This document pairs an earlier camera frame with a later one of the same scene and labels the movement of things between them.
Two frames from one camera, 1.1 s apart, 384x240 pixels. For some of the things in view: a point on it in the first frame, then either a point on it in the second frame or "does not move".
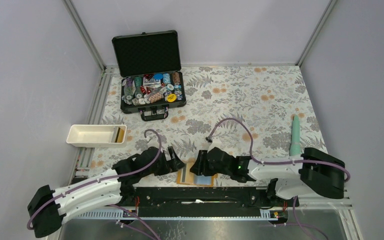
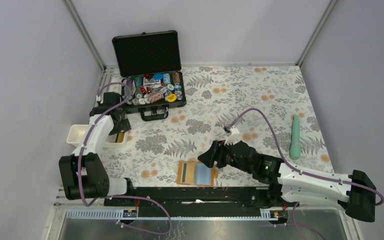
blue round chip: (158, 76) does not move
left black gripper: (171, 165) -> (123, 125)
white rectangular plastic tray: (97, 135) does not move
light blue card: (202, 180) does not move
